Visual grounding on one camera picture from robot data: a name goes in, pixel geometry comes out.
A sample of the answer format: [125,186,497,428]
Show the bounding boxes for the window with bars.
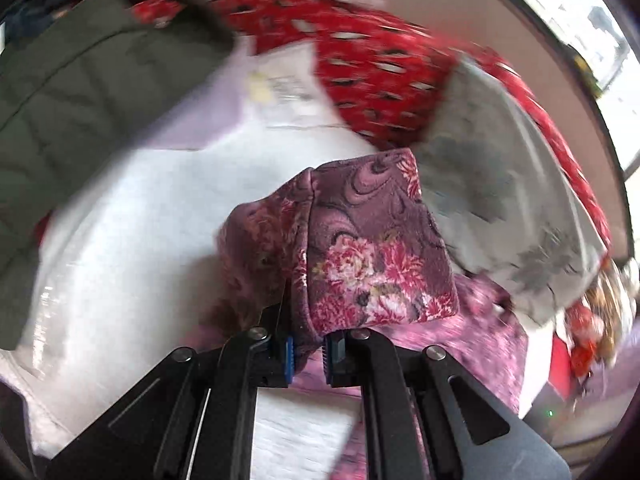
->
[524,0,639,174]

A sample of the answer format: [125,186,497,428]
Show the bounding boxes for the doll in plastic wrap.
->
[564,258,639,380]

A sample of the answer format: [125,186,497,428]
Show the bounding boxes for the white quilted mattress cover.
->
[1,116,373,458]

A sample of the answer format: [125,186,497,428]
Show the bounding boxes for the white paper sheets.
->
[140,36,345,151]

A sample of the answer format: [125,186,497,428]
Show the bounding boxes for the dark green padded jacket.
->
[1,0,235,350]

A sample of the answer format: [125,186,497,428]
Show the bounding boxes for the grey flower pillow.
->
[411,56,606,324]

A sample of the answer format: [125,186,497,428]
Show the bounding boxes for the purple floral shirt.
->
[198,148,527,410]

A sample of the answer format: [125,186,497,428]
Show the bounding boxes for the red patterned quilt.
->
[207,0,612,245]

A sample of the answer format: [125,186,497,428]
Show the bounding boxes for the red cushion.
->
[548,334,575,400]

